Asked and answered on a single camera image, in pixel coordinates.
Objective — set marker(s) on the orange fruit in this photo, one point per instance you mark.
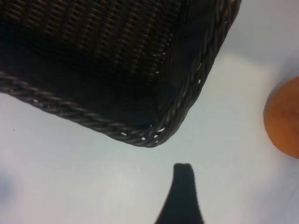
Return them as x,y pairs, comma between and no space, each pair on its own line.
283,119

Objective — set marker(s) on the dark brown woven basket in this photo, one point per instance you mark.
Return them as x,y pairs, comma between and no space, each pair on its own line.
93,46

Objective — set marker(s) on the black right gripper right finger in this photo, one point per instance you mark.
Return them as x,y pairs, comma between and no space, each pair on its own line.
190,205

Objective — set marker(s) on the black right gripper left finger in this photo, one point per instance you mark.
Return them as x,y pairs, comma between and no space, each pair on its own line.
170,205

